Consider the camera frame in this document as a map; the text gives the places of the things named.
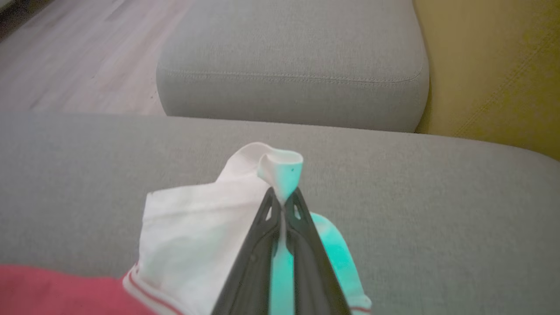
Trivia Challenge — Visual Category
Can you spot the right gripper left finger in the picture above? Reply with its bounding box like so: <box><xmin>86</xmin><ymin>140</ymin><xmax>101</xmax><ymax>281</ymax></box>
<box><xmin>212</xmin><ymin>187</ymin><xmax>281</xmax><ymax>315</ymax></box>

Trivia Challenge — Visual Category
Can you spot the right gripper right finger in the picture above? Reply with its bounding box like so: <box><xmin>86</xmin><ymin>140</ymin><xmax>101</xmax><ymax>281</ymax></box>
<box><xmin>283</xmin><ymin>187</ymin><xmax>352</xmax><ymax>315</ymax></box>

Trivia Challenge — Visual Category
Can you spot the yellow fabric cushion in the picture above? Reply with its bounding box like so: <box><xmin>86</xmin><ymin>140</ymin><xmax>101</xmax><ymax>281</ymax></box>
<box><xmin>413</xmin><ymin>0</ymin><xmax>560</xmax><ymax>161</ymax></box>

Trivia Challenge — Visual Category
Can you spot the red and white sports garment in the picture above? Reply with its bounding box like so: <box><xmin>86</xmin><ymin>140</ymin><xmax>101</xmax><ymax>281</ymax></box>
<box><xmin>0</xmin><ymin>142</ymin><xmax>372</xmax><ymax>315</ymax></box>

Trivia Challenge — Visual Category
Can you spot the grey fabric sofa seat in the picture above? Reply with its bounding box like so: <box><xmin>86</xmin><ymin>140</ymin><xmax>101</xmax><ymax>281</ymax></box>
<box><xmin>0</xmin><ymin>113</ymin><xmax>560</xmax><ymax>315</ymax></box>

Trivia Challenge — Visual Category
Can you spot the grey sofa cushion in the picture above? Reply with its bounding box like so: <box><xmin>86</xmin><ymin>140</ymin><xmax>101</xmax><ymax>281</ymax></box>
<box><xmin>156</xmin><ymin>0</ymin><xmax>431</xmax><ymax>133</ymax></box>

